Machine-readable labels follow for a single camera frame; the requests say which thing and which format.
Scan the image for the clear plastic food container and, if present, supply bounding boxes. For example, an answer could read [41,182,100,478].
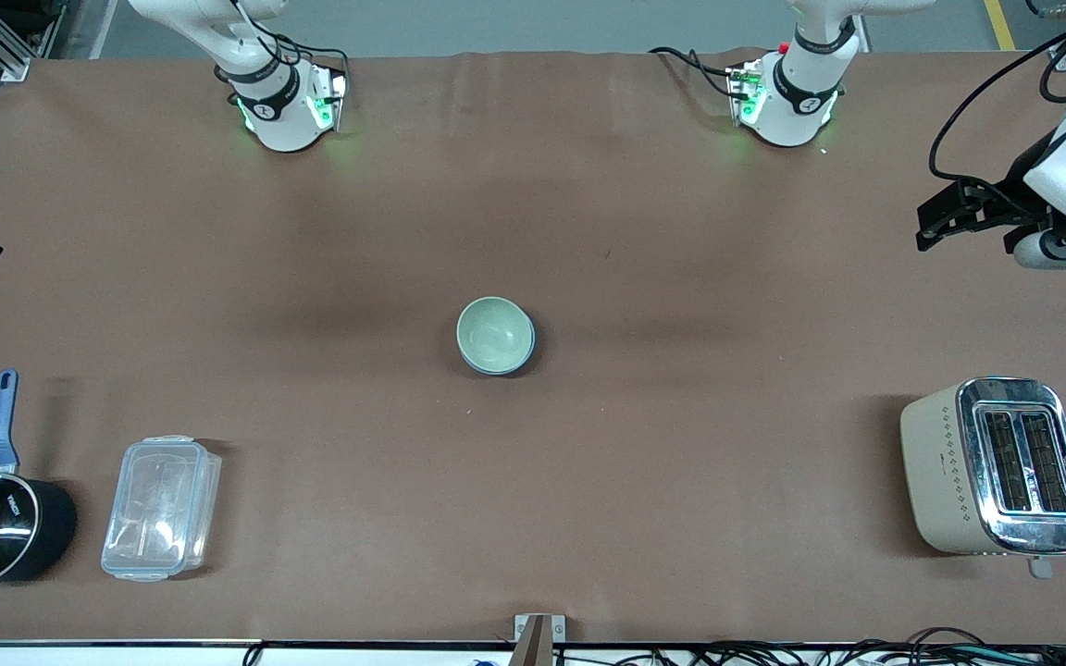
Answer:
[101,436,223,583]

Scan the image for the metal table edge bracket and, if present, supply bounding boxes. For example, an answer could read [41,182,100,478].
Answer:
[514,613,566,666]

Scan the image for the beige chrome toaster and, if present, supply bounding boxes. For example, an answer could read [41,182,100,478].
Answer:
[900,377,1066,580]

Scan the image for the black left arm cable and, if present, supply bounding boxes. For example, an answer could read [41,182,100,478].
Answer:
[929,0,1066,200]

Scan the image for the tangled black cables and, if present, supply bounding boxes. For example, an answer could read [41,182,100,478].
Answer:
[626,627,1066,666]

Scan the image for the blue ceramic bowl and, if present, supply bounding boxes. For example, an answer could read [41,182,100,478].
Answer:
[459,324,537,377]

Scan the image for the black base cable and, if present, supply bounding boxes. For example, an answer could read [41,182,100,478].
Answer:
[649,46,739,98]
[214,32,351,93]

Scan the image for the green ceramic bowl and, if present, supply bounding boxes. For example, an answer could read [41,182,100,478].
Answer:
[456,296,535,374]

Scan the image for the black saucepan blue handle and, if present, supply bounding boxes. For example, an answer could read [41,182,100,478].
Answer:
[0,369,79,589]

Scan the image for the brown table cover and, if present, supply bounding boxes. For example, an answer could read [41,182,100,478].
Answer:
[0,51,1066,646]

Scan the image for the metal base connector plate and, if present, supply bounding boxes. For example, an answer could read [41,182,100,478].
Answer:
[727,60,767,128]
[306,65,349,132]

